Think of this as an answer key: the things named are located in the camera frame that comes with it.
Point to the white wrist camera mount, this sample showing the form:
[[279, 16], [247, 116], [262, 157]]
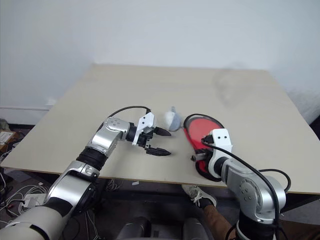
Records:
[[146, 121], [221, 140]]

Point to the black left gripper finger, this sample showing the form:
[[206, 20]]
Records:
[[162, 131], [158, 151]]

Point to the brown cardboard box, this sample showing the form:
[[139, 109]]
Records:
[[7, 138]]

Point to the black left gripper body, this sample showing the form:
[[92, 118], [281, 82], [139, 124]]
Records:
[[145, 138]]

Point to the small white tag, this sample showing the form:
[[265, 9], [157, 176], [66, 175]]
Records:
[[135, 183]]

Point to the grey white rounded object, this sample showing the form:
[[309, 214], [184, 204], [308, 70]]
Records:
[[172, 120]]

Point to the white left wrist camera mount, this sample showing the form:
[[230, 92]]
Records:
[[146, 121]]

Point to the black red paddle case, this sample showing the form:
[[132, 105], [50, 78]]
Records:
[[186, 125]]

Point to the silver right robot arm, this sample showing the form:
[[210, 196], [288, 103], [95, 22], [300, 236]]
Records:
[[252, 190]]

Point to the white power adapter box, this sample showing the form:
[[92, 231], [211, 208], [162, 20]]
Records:
[[32, 200]]

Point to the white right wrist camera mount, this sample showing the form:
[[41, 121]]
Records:
[[221, 140]]

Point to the dark grey rounded shape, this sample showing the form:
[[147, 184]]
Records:
[[195, 228], [135, 228]]

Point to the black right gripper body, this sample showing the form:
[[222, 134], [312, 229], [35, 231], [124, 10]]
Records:
[[203, 156]]

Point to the white sneaker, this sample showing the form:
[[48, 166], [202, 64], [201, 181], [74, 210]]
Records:
[[197, 195]]

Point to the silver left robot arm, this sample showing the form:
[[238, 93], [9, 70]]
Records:
[[100, 143]]

